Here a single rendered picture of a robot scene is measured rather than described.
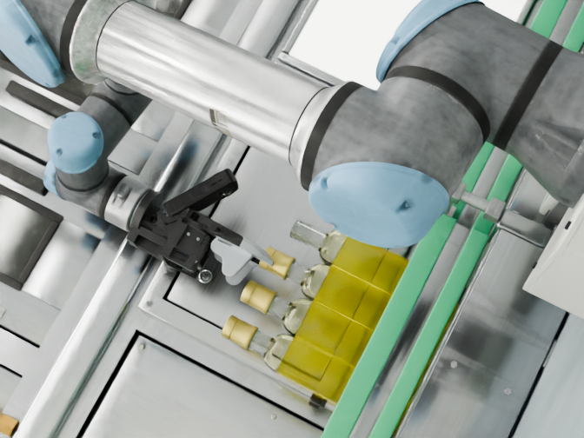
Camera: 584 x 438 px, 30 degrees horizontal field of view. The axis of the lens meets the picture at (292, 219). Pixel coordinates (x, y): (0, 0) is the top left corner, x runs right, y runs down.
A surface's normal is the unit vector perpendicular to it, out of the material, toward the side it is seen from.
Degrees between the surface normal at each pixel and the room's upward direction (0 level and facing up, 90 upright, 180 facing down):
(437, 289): 90
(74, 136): 90
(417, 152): 105
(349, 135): 79
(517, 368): 90
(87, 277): 90
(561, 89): 71
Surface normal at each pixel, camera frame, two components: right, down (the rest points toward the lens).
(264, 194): -0.02, -0.26
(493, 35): 0.07, -0.44
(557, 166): -0.72, 0.44
